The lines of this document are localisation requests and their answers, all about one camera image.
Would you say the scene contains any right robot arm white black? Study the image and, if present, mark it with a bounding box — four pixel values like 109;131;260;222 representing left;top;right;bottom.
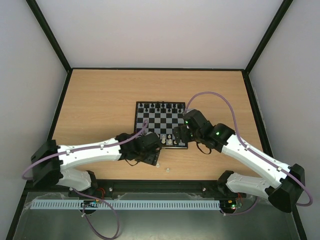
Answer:
173;109;305;213

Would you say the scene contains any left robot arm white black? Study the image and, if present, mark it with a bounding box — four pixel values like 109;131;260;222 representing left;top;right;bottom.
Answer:
31;132;162;192

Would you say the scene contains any left controller circuit board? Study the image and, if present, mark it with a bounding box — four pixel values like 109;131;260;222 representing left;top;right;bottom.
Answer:
78;199;103;209

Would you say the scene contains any controller circuit board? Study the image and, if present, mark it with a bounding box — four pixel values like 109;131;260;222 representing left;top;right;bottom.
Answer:
78;199;103;209
219;198;243;210

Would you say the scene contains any right controller circuit board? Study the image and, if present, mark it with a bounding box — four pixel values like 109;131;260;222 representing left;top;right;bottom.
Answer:
219;198;243;210

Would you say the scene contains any black and silver chessboard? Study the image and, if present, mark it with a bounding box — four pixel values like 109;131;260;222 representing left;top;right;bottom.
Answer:
134;101;188;149

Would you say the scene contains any clear plastic sheet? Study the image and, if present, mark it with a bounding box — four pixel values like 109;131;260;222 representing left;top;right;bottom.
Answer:
12;192;300;240

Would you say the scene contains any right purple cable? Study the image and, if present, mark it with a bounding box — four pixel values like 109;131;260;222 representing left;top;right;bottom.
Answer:
183;91;313;216

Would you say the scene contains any light blue slotted cable duct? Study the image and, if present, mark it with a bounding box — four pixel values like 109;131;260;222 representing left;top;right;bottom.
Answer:
30;199;221;211

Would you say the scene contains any black aluminium frame rail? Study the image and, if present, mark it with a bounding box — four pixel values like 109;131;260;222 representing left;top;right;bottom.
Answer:
24;178;291;198

